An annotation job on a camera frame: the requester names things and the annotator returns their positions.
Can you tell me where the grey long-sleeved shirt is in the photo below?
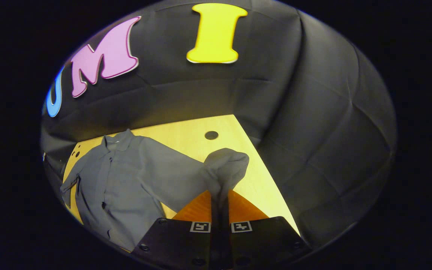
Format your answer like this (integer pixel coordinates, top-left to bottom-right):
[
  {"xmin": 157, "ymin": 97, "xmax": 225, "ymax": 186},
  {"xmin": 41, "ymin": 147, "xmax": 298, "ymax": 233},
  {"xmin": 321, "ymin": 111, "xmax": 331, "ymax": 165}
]
[{"xmin": 60, "ymin": 129, "xmax": 250, "ymax": 252}]

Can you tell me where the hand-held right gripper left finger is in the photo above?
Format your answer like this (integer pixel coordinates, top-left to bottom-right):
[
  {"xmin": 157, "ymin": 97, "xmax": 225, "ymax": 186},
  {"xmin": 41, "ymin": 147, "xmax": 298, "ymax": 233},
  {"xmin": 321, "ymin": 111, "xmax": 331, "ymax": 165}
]
[{"xmin": 131, "ymin": 190, "xmax": 220, "ymax": 270}]

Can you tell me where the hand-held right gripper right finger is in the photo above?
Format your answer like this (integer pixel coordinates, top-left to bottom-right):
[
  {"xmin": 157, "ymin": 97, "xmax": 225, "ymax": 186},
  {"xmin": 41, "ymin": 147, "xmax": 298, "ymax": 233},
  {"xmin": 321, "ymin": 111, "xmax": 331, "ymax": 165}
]
[{"xmin": 220, "ymin": 189, "xmax": 312, "ymax": 270}]

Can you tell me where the black backdrop cloth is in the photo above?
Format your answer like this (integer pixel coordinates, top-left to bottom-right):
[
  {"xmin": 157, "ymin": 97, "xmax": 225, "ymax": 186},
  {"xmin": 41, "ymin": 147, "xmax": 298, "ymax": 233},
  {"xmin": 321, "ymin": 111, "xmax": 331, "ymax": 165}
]
[{"xmin": 40, "ymin": 0, "xmax": 397, "ymax": 250}]

